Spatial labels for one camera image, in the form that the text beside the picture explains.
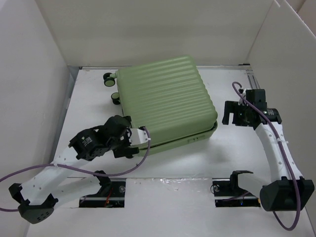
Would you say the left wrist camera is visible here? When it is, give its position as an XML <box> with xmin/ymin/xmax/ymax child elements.
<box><xmin>128</xmin><ymin>127</ymin><xmax>151</xmax><ymax>146</ymax></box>

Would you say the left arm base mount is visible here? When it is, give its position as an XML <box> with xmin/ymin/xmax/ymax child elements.
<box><xmin>79</xmin><ymin>178</ymin><xmax>126</xmax><ymax>208</ymax></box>

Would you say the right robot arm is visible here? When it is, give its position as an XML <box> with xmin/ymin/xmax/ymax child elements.
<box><xmin>222</xmin><ymin>89</ymin><xmax>315</xmax><ymax>211</ymax></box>

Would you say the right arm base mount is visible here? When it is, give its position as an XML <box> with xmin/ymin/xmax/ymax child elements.
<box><xmin>210</xmin><ymin>170</ymin><xmax>261</xmax><ymax>208</ymax></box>

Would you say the green suitcase blue lining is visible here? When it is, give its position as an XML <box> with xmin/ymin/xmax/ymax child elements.
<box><xmin>103</xmin><ymin>55</ymin><xmax>218</xmax><ymax>155</ymax></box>

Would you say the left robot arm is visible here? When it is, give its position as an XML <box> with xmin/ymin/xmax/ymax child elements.
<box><xmin>9</xmin><ymin>115</ymin><xmax>151</xmax><ymax>224</ymax></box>

